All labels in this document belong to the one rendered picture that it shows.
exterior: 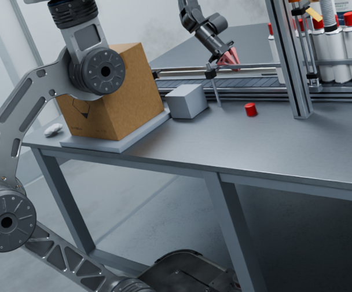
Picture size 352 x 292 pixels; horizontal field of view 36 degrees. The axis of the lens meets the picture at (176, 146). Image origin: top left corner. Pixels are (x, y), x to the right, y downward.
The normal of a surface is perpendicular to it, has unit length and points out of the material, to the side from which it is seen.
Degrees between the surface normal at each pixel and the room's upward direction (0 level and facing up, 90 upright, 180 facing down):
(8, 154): 90
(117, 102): 90
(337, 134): 0
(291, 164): 0
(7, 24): 90
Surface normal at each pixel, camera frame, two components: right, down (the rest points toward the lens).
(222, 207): -0.64, 0.49
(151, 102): 0.69, 0.08
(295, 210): -0.30, -0.87
